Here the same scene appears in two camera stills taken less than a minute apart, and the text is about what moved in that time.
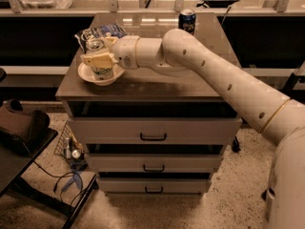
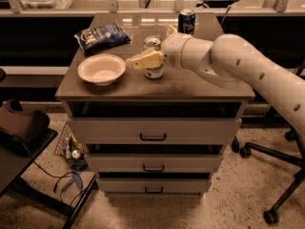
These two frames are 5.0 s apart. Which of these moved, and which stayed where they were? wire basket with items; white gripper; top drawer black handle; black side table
Moved: white gripper
Stayed: wire basket with items; black side table; top drawer black handle
